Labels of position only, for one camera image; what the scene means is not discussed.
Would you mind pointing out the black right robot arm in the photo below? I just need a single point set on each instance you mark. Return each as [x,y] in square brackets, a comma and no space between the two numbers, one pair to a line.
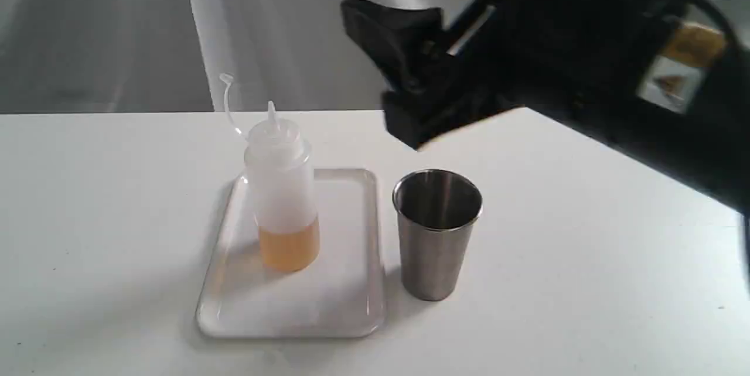
[664,82]

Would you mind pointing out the stainless steel cup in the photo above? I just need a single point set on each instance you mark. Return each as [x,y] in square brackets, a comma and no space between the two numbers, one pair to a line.
[436,210]

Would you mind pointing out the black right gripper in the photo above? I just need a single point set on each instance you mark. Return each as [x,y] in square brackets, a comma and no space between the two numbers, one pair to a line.
[579,62]

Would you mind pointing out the translucent squeeze bottle amber liquid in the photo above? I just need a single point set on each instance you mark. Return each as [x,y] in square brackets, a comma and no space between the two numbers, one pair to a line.
[282,188]

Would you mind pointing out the white rectangular plastic tray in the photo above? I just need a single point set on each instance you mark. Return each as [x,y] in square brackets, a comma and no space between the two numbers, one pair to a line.
[341,295]

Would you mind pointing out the grey fabric backdrop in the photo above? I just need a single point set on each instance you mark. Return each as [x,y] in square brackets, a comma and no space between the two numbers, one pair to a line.
[86,56]

